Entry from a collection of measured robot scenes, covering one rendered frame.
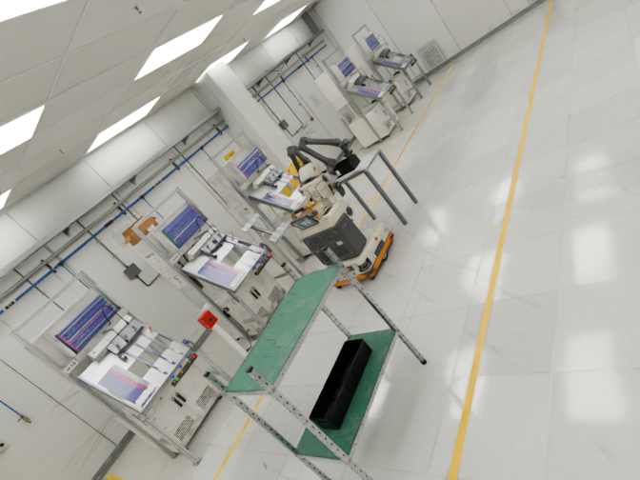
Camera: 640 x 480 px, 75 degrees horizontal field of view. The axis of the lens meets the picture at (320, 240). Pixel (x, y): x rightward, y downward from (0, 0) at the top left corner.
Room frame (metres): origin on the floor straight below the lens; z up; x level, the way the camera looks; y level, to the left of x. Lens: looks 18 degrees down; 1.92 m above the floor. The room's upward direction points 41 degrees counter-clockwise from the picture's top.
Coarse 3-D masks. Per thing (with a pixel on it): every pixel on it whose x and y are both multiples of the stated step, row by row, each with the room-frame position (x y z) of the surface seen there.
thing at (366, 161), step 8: (376, 152) 4.53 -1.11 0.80; (360, 160) 4.74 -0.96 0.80; (368, 160) 4.50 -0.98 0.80; (384, 160) 4.58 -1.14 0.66; (360, 168) 4.46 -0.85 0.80; (368, 168) 4.33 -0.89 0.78; (392, 168) 4.58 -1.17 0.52; (344, 176) 4.66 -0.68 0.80; (352, 176) 4.43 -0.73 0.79; (368, 176) 4.31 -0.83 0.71; (376, 184) 4.30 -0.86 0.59; (400, 184) 4.59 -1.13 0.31; (352, 192) 5.08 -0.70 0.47; (384, 192) 4.31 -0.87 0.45; (408, 192) 4.58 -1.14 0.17; (360, 200) 5.06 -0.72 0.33; (416, 200) 4.58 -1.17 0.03; (368, 208) 5.07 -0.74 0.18; (392, 208) 4.30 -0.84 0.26; (400, 216) 4.30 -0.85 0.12
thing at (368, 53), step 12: (372, 36) 9.45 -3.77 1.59; (360, 48) 9.10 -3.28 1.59; (372, 48) 9.24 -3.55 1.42; (384, 48) 9.47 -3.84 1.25; (360, 60) 9.25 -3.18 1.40; (372, 60) 9.42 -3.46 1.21; (384, 60) 9.10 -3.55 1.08; (408, 60) 9.08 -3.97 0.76; (360, 72) 9.37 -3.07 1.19; (372, 72) 9.21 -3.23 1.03; (396, 72) 9.39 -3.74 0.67; (396, 84) 8.98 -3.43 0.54; (408, 84) 9.23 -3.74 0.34; (396, 96) 9.09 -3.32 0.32; (408, 96) 9.01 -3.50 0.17; (420, 96) 8.73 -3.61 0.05; (396, 108) 9.21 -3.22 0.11
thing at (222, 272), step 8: (208, 264) 4.72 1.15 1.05; (216, 264) 4.70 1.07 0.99; (224, 264) 4.68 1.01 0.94; (200, 272) 4.62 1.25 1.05; (208, 272) 4.60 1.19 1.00; (216, 272) 4.58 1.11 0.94; (224, 272) 4.57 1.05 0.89; (232, 272) 4.55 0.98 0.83; (240, 272) 4.53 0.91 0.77; (216, 280) 4.49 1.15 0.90; (224, 280) 4.47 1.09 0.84; (232, 280) 4.46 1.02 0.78; (240, 280) 4.44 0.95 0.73
